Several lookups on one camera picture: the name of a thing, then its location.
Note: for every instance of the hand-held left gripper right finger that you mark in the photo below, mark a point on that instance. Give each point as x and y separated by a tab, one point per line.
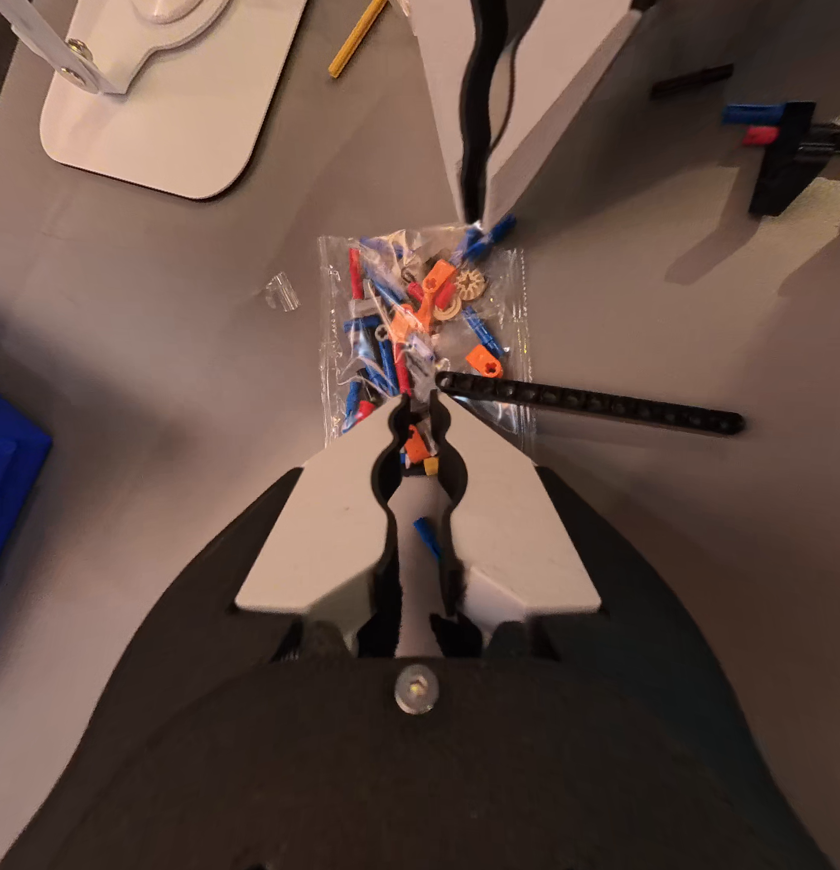
522	537

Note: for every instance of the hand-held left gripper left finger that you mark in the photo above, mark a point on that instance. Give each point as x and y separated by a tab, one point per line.
311	537

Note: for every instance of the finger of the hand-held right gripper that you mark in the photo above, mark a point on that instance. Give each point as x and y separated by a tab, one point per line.
447	81
563	88

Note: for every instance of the clear bag of lego pieces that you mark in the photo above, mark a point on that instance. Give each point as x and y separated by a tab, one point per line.
393	319

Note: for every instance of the blue lego pin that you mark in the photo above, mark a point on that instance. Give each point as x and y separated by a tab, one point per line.
427	537

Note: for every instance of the yellow lego axle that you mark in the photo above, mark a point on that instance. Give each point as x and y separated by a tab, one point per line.
357	39

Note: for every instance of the black lego axle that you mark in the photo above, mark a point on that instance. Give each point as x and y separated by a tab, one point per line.
692	80

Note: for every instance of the long black lego beam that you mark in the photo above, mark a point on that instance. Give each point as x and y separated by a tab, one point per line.
597	401

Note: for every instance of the black lego assembly with pins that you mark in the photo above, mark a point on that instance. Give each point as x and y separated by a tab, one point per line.
783	156

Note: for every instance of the small clear plastic piece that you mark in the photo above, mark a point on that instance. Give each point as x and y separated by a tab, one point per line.
283	292

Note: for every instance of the white stand base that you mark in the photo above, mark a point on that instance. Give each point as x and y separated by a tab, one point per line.
175	115

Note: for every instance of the blue plastic box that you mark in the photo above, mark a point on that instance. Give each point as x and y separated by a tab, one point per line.
9	476

